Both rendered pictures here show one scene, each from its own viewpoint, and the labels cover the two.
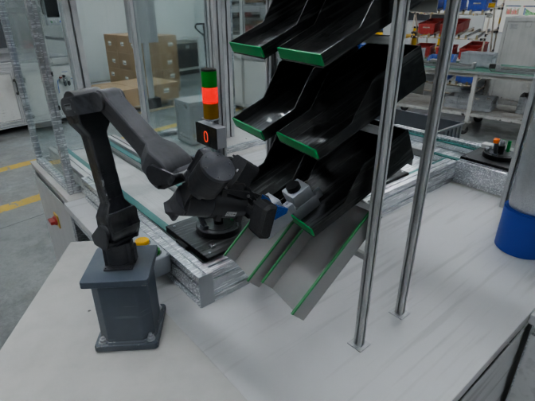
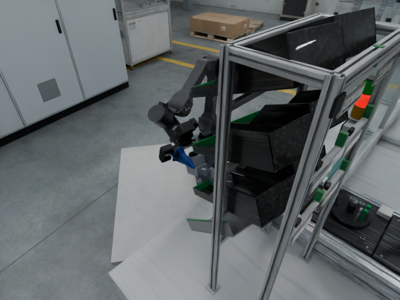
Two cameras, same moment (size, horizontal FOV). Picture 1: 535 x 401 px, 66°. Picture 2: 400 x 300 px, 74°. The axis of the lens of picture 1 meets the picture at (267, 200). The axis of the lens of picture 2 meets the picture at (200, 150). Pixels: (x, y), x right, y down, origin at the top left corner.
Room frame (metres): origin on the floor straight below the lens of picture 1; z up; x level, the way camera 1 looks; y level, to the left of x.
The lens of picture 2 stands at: (0.67, -0.64, 1.79)
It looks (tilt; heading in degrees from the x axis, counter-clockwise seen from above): 38 degrees down; 85
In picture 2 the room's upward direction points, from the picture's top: straight up
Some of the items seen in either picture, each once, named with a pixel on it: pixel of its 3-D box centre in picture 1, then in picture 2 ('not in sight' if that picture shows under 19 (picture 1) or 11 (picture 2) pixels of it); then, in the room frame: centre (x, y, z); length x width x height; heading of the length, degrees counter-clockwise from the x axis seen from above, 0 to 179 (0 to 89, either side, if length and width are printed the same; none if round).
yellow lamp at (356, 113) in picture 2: (211, 110); (359, 111); (1.35, 0.18, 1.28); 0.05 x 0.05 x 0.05
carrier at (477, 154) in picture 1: (501, 148); not in sight; (1.78, -1.05, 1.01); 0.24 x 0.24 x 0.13; 40
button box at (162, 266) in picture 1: (143, 251); not in sight; (1.05, 0.37, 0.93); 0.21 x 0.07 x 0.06; 40
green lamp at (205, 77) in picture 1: (208, 79); (369, 86); (1.35, 0.18, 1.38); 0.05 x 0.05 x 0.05
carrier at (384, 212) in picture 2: not in sight; (352, 206); (1.29, -0.04, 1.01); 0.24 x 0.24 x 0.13; 40
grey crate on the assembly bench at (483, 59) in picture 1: (478, 59); not in sight; (5.87, -2.84, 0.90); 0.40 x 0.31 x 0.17; 50
